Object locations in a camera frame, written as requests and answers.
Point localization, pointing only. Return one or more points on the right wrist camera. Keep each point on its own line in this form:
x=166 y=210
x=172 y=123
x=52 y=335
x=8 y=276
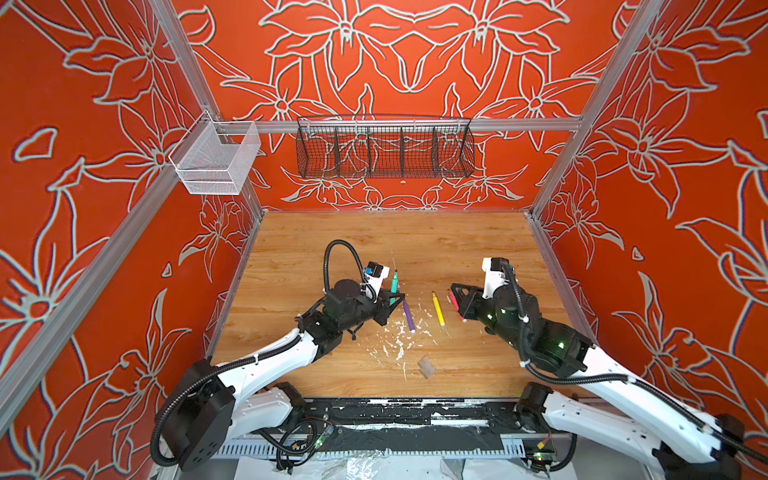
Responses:
x=495 y=277

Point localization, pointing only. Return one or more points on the yellow highlighter pen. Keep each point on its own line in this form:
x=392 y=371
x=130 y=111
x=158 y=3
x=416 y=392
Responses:
x=438 y=309

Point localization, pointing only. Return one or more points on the white mesh basket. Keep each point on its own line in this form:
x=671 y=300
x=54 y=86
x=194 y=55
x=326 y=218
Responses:
x=208 y=162

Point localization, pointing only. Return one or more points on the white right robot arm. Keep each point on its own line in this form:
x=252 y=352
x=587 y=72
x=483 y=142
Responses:
x=579 y=389

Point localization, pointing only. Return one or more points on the right aluminium frame post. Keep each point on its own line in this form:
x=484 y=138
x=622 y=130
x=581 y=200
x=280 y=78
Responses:
x=618 y=63

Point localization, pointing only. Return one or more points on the black wire basket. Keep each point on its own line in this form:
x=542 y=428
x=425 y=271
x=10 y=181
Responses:
x=365 y=146

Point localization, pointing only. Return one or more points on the aluminium corner frame post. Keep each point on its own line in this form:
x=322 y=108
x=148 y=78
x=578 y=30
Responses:
x=177 y=39

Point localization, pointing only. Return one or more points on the purple highlighter pen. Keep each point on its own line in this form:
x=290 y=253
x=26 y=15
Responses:
x=409 y=317

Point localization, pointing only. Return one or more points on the pink highlighter pen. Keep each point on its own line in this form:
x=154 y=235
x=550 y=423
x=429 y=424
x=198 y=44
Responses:
x=455 y=304

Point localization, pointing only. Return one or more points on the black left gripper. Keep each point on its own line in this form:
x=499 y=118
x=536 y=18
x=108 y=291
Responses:
x=382 y=308

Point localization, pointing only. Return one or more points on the green highlighter pen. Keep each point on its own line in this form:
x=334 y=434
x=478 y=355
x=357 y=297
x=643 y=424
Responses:
x=394 y=282

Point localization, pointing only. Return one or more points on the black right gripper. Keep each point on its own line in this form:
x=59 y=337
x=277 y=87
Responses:
x=469 y=302

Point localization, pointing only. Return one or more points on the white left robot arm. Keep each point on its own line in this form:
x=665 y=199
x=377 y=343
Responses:
x=212 y=404

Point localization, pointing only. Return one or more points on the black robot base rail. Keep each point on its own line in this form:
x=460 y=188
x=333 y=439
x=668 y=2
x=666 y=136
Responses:
x=450 y=427

